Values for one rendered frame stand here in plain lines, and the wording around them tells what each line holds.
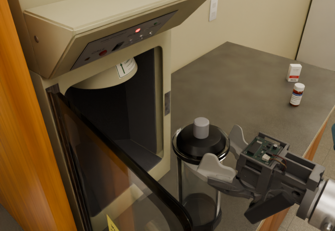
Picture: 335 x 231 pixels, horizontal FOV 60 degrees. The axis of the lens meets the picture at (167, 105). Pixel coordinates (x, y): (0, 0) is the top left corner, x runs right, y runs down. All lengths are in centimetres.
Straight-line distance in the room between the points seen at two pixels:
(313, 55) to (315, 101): 225
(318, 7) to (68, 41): 322
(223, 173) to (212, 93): 83
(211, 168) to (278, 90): 94
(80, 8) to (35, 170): 23
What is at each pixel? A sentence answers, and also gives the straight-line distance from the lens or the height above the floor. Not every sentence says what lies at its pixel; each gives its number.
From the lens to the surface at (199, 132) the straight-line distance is 52.
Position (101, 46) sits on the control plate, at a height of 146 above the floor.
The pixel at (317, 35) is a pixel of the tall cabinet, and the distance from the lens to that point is 354.
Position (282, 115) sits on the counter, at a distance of 124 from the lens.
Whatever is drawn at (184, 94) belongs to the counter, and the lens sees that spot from 128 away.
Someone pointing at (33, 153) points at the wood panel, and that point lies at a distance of 42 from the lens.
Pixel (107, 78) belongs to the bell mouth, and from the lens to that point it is 61.
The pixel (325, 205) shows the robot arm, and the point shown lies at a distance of 47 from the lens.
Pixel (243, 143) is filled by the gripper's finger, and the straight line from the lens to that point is 55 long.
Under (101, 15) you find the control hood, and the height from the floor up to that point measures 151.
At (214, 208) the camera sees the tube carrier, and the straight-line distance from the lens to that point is 64.
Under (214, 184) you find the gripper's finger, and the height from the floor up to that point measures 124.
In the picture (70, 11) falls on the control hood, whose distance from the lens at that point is 42.
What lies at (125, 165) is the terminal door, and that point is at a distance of 33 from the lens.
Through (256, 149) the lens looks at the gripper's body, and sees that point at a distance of 48.
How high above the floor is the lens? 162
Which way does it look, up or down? 35 degrees down
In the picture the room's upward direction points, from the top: straight up
